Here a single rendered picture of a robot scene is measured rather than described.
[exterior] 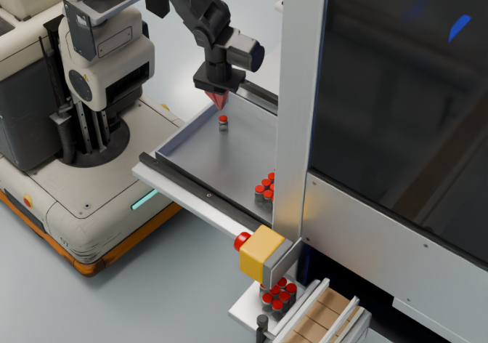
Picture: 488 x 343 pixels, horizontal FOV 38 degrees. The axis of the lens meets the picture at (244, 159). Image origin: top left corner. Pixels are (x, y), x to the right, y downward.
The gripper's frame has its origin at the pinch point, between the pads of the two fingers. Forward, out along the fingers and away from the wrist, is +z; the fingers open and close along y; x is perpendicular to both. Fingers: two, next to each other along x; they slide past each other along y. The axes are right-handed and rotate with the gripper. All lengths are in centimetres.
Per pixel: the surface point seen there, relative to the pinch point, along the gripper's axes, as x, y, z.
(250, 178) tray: -9.8, 11.0, 9.8
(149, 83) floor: 94, -82, 96
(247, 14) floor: 158, -63, 97
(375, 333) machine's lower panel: -35, 47, 11
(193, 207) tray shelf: -22.0, 3.0, 9.8
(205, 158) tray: -8.4, -0.7, 9.6
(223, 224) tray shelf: -23.6, 10.7, 10.0
